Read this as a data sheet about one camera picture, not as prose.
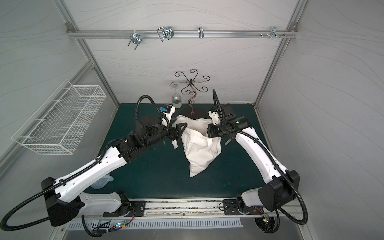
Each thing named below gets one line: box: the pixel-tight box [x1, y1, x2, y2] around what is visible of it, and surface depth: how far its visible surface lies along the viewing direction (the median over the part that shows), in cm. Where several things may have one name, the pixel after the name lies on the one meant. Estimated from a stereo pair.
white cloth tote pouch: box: [172, 114, 222, 178], surface depth 81 cm
